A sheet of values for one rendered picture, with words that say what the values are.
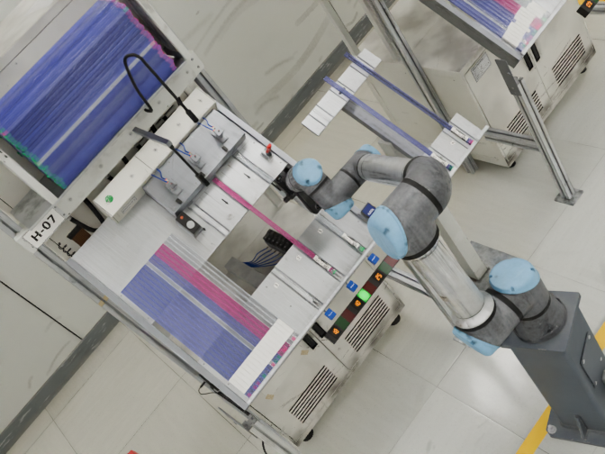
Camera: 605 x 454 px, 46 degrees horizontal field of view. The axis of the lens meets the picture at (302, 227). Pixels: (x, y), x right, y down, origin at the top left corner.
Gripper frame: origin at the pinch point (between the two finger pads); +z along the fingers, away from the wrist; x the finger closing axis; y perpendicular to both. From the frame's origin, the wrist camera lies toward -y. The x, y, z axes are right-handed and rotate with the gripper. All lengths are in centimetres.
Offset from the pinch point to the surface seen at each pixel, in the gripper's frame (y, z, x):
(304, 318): -27.3, -6.0, 27.9
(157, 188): 32.4, 3.3, 25.4
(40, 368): 31, 187, 116
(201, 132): 33.7, 3.7, 2.8
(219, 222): 11.0, 3.7, 21.0
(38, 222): 50, -6, 56
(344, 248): -23.6, -5.0, 2.9
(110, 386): -3, 167, 99
